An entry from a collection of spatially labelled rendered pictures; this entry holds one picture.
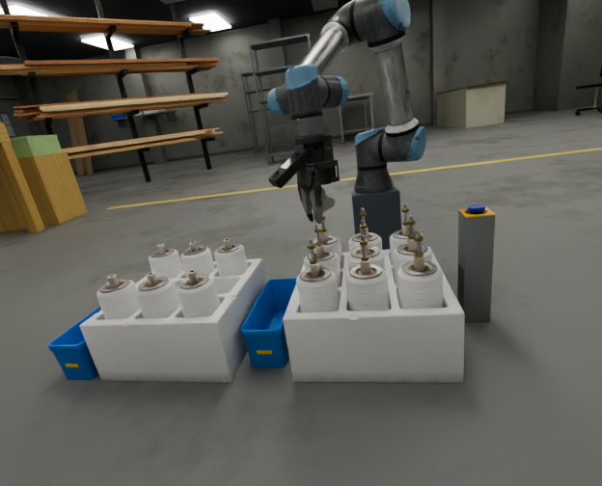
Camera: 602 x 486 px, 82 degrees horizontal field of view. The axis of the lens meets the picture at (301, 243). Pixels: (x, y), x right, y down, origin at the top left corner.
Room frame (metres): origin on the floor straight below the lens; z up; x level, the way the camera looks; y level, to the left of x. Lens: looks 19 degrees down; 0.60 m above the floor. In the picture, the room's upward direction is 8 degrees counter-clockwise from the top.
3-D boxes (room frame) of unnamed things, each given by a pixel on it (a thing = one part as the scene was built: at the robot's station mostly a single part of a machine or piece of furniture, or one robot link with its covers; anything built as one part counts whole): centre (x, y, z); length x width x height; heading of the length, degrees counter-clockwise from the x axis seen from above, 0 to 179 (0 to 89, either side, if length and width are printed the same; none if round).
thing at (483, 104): (8.49, -4.31, 0.40); 2.34 x 0.75 x 0.80; 171
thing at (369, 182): (1.38, -0.32, 0.35); 0.15 x 0.15 x 0.10
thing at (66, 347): (0.96, 0.65, 0.06); 0.30 x 0.11 x 0.12; 167
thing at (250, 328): (0.90, 0.10, 0.06); 0.30 x 0.11 x 0.12; 168
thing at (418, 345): (0.84, -0.16, 0.09); 0.39 x 0.39 x 0.18; 78
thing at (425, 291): (0.70, -0.25, 0.16); 0.10 x 0.10 x 0.18
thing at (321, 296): (0.75, -0.02, 0.16); 0.10 x 0.10 x 0.18
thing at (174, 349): (0.95, 0.37, 0.09); 0.39 x 0.39 x 0.18; 77
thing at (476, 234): (0.85, -0.46, 0.16); 0.07 x 0.07 x 0.31; 78
